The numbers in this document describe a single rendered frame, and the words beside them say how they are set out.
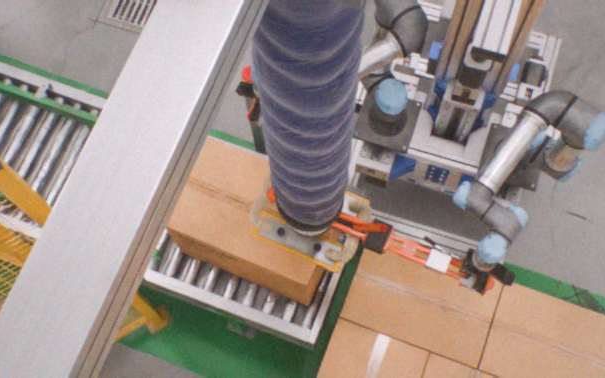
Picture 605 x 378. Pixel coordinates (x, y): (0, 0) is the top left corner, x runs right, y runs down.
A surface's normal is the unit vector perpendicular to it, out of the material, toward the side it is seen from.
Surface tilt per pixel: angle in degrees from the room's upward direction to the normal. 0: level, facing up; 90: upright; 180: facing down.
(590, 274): 0
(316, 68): 73
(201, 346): 0
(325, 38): 77
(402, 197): 0
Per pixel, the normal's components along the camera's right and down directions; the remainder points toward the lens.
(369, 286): -0.02, -0.33
